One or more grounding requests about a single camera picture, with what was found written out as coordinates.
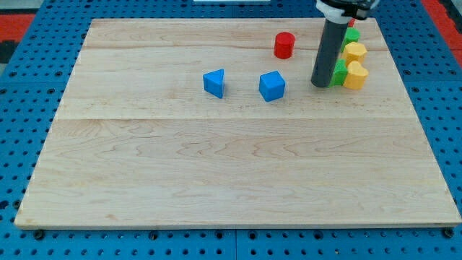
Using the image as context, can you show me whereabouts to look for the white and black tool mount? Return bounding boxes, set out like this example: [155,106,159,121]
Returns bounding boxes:
[315,0,380,24]

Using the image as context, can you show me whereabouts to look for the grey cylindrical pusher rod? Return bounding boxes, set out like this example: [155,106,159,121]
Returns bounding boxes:
[311,19,348,87]

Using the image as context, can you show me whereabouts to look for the green star block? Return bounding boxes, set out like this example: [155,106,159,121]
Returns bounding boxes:
[328,58,348,87]

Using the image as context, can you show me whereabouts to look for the small red block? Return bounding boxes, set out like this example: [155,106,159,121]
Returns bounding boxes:
[348,18,356,27]

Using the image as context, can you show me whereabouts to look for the green cylinder block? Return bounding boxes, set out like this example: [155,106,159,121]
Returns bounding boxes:
[341,27,361,52]

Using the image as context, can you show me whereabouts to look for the yellow hexagon block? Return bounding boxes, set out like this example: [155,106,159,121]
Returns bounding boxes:
[341,42,367,65]

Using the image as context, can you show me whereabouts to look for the yellow heart block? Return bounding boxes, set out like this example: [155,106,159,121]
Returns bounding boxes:
[343,61,369,90]

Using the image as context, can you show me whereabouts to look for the red cylinder block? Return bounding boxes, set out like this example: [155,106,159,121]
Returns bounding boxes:
[274,32,296,59]

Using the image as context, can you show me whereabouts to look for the blue cube block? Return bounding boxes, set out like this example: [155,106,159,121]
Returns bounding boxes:
[258,71,286,102]

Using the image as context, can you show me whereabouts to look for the blue triangular prism block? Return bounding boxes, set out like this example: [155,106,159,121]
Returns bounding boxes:
[203,69,225,99]

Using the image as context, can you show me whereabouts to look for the light wooden board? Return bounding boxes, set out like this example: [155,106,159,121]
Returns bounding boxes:
[14,18,461,230]

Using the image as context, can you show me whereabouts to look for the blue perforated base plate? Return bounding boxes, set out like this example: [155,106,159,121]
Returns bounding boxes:
[1,1,461,259]

